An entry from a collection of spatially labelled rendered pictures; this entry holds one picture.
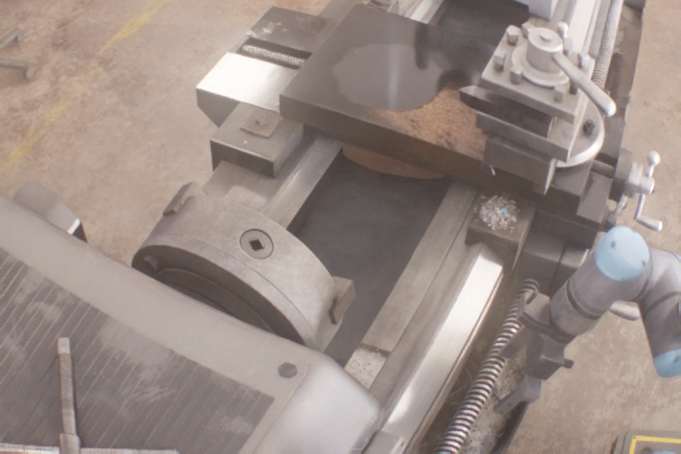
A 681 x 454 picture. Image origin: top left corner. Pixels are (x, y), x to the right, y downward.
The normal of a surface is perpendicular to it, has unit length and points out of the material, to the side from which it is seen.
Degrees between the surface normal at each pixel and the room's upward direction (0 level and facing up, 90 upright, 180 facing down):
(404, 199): 3
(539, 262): 90
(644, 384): 0
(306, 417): 45
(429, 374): 36
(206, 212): 13
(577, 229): 90
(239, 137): 0
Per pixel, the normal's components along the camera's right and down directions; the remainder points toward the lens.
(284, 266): 0.56, -0.38
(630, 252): 0.34, -0.70
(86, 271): 0.01, -0.71
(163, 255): -0.43, 0.63
